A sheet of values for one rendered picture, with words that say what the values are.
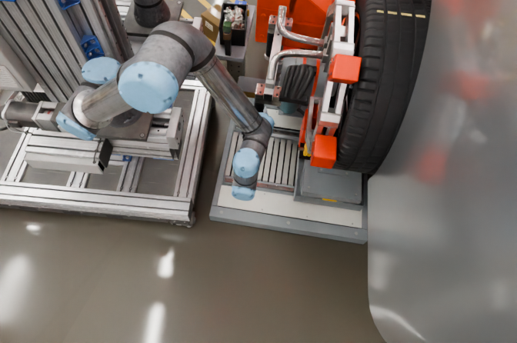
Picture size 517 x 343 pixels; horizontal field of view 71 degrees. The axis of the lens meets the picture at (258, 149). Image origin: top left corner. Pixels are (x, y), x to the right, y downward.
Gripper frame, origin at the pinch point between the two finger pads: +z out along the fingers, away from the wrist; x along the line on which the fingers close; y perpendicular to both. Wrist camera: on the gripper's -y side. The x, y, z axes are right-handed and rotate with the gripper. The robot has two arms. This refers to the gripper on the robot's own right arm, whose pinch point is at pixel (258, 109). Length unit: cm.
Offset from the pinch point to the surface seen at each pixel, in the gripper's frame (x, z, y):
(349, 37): -25.2, 11.3, 29.0
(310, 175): -29, 7, -60
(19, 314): 98, -77, -83
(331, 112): -23.5, -7.9, 15.4
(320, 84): -20.7, 11.2, 5.8
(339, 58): -21.6, -1.7, 32.9
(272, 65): -3.0, 5.2, 18.3
